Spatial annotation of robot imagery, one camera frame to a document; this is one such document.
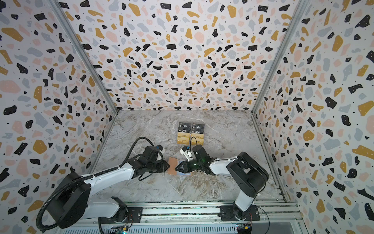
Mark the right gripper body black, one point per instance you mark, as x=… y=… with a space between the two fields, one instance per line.
x=197 y=165

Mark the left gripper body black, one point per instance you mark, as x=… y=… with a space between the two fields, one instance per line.
x=156 y=167

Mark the pink leather card holder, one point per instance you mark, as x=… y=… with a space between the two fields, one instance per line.
x=173 y=163

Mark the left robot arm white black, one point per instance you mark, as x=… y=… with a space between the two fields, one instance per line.
x=72 y=199

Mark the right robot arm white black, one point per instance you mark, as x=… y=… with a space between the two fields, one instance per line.
x=249 y=175

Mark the clear acrylic card tray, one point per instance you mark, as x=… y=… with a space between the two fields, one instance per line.
x=190 y=133

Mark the black card top right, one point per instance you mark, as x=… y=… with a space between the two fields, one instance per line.
x=197 y=128

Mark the black card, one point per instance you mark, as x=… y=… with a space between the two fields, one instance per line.
x=197 y=128
x=184 y=127

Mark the black card top left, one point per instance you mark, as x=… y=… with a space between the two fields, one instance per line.
x=184 y=127

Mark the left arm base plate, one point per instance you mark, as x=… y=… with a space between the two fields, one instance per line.
x=130 y=215

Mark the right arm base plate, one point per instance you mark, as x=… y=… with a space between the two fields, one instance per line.
x=233 y=213

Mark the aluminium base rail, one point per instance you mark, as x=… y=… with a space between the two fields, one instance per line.
x=270 y=216

